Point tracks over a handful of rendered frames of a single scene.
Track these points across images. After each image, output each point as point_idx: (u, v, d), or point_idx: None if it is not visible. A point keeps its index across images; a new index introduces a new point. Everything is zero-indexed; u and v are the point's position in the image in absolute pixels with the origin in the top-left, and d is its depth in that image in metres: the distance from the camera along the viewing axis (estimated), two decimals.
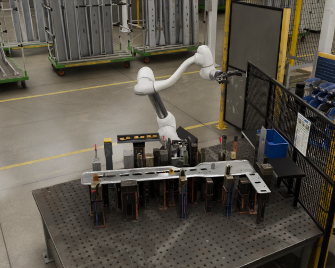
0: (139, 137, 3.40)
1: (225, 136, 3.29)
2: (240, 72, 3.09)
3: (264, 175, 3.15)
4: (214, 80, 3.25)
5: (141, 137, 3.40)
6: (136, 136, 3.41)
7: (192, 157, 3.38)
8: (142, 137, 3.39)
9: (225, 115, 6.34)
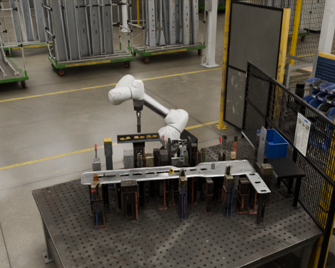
0: (139, 137, 3.40)
1: (225, 136, 3.29)
2: (140, 124, 3.43)
3: (264, 175, 3.15)
4: (134, 104, 3.24)
5: (141, 137, 3.40)
6: (136, 136, 3.41)
7: (192, 157, 3.38)
8: (142, 137, 3.39)
9: (225, 115, 6.34)
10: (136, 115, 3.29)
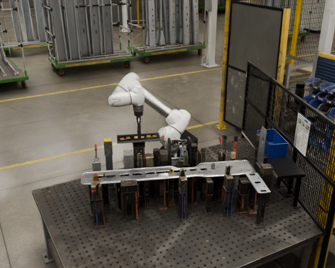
0: None
1: (225, 136, 3.29)
2: None
3: (264, 175, 3.15)
4: (135, 109, 3.26)
5: (141, 137, 3.40)
6: (136, 136, 3.41)
7: (192, 157, 3.38)
8: (142, 137, 3.39)
9: (225, 115, 6.34)
10: (137, 120, 3.31)
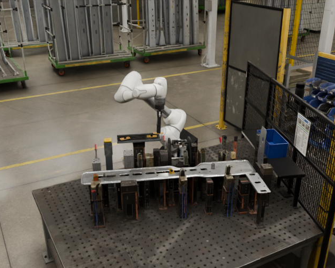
0: (158, 133, 3.22)
1: (225, 136, 3.29)
2: None
3: (264, 175, 3.15)
4: (156, 102, 3.10)
5: (160, 133, 3.22)
6: (156, 132, 3.23)
7: (192, 157, 3.38)
8: (162, 133, 3.21)
9: (225, 115, 6.34)
10: (157, 114, 3.15)
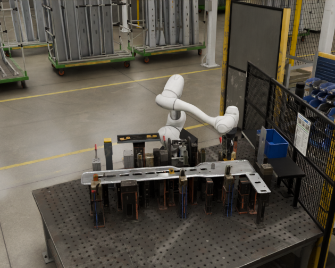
0: (228, 159, 3.22)
1: (225, 136, 3.29)
2: None
3: (264, 175, 3.15)
4: (228, 131, 3.09)
5: (231, 159, 3.22)
6: (226, 159, 3.23)
7: (192, 157, 3.38)
8: (232, 160, 3.22)
9: None
10: (228, 142, 3.15)
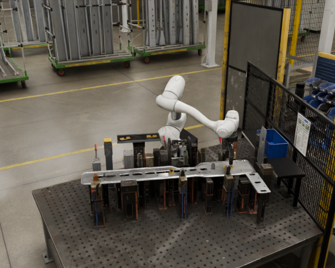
0: None
1: None
2: (228, 156, 3.29)
3: (264, 175, 3.15)
4: (228, 135, 3.10)
5: (231, 167, 3.25)
6: (225, 166, 3.26)
7: (192, 157, 3.38)
8: (232, 167, 3.25)
9: (225, 115, 6.34)
10: (229, 146, 3.15)
